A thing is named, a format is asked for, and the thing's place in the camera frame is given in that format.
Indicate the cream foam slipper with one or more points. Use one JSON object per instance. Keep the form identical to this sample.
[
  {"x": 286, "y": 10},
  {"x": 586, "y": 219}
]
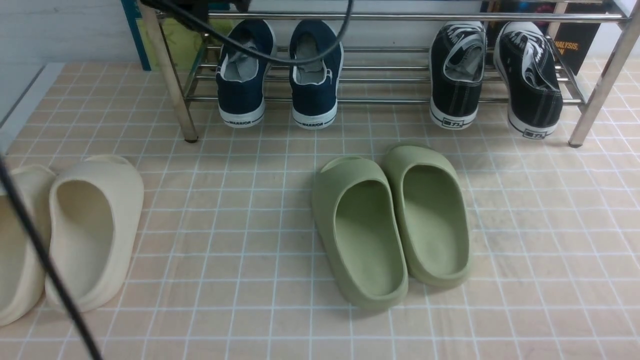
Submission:
[
  {"x": 22, "y": 278},
  {"x": 95, "y": 208}
]

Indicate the chrome metal shoe rack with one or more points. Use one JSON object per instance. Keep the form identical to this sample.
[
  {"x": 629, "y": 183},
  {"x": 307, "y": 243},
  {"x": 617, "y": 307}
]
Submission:
[{"x": 153, "y": 11}]

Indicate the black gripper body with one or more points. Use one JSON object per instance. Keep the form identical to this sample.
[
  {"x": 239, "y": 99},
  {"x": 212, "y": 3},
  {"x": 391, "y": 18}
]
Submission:
[{"x": 194, "y": 14}]

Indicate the black book orange text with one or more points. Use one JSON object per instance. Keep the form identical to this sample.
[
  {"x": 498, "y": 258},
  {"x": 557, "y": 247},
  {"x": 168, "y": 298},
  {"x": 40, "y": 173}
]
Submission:
[{"x": 573, "y": 40}]

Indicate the green foam slipper right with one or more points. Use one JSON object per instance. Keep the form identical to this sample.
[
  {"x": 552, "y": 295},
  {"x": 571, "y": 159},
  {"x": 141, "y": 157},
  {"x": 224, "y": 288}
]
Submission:
[{"x": 431, "y": 214}]

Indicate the cream foam slipper left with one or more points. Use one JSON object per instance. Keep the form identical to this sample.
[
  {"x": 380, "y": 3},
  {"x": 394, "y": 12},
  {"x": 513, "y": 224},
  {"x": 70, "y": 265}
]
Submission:
[{"x": 22, "y": 278}]

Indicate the black canvas sneaker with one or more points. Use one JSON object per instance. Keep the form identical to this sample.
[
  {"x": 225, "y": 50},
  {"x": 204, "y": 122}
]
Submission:
[
  {"x": 457, "y": 63},
  {"x": 524, "y": 60}
]

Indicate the cream foam slipper right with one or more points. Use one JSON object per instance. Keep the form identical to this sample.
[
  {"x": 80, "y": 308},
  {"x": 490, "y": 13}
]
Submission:
[{"x": 95, "y": 208}]

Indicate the green foam slipper left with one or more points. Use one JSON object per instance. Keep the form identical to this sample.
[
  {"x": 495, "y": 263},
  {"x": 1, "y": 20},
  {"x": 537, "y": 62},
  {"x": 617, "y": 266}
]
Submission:
[{"x": 352, "y": 206}]

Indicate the navy slip-on shoe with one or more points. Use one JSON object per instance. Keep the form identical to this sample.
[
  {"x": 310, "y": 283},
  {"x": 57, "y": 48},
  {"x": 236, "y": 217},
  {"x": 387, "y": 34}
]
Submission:
[
  {"x": 314, "y": 86},
  {"x": 240, "y": 78}
]

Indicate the black canvas sneaker left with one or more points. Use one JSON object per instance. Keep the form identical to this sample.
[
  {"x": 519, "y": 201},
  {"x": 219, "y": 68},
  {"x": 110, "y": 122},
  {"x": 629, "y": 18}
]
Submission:
[{"x": 457, "y": 63}]

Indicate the green foam slipper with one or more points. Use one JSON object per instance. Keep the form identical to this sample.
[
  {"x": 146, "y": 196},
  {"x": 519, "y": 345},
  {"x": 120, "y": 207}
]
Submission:
[
  {"x": 431, "y": 214},
  {"x": 352, "y": 206}
]

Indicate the black canvas sneaker right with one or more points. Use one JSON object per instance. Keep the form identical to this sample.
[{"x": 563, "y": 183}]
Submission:
[{"x": 524, "y": 60}]

